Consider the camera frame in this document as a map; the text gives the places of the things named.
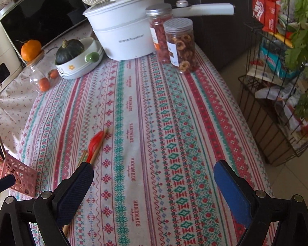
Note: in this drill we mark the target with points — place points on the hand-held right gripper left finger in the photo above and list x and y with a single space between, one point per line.
74 187

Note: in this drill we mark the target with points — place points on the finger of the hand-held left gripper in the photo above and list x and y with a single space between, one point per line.
2 183

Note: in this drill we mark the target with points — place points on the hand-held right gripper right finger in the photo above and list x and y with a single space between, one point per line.
232 189

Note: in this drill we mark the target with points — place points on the pink perforated utensil holder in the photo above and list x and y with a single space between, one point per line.
20 176

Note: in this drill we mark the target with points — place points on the red plastic spoon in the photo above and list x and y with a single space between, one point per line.
96 141

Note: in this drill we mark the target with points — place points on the small-flower print tablecloth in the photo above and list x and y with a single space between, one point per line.
12 112

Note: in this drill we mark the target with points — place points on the striped patterned tablecloth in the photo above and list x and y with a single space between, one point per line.
156 146

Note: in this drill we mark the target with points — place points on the small red persimmon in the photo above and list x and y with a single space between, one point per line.
54 73
44 84

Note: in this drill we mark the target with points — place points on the white plate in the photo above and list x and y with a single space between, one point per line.
79 74

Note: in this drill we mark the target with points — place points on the glass jar with wooden lid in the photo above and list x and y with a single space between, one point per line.
36 71

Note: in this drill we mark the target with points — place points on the cream air fryer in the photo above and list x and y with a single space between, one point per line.
2 56

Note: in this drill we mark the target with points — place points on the blue packet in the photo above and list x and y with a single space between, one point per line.
274 61

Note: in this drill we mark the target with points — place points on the dark green kabocha squash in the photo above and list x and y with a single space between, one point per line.
69 51

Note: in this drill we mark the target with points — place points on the orange fruit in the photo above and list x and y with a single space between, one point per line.
30 50

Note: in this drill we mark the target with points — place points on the plastic jar of dried rings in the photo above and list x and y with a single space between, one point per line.
181 48

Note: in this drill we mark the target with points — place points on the white electric pot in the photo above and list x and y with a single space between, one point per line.
123 35

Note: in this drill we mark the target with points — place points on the grey refrigerator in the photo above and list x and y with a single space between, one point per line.
215 30

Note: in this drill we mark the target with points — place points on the leafy green herbs bunch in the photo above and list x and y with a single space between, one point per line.
305 43

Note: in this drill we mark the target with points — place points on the black door microwave oven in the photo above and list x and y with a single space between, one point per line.
46 15

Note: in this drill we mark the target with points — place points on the plastic jar of red dates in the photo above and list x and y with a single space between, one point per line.
156 30

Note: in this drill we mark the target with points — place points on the red snack packets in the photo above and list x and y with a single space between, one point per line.
265 10

